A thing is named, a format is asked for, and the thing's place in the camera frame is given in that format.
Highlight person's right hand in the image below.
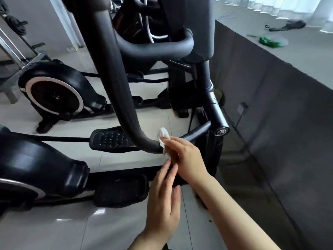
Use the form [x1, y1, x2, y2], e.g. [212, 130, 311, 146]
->
[159, 136, 216, 187]

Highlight person's left hand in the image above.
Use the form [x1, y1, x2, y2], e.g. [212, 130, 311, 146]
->
[142, 159, 182, 236]

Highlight grey metal weight rack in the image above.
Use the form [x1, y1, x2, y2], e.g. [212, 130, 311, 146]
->
[0, 13, 52, 104]

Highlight large black elliptical trainer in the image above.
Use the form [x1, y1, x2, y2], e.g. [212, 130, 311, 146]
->
[0, 0, 231, 212]

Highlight person's right forearm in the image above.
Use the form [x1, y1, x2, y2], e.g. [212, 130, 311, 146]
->
[193, 176, 282, 250]

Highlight green cloth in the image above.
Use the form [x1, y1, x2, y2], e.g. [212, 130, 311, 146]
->
[259, 36, 283, 48]

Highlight white curtain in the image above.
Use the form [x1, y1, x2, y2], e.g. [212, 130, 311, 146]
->
[223, 0, 333, 33]

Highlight person's left forearm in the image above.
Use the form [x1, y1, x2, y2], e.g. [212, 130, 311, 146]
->
[127, 230, 171, 250]

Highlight black weight plates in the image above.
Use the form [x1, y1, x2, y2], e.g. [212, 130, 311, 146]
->
[0, 1, 28, 37]

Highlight black elliptical trainer white ring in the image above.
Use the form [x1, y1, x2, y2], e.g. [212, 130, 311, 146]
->
[18, 60, 189, 135]

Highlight white wet wipe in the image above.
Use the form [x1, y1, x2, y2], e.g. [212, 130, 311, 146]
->
[156, 127, 171, 155]

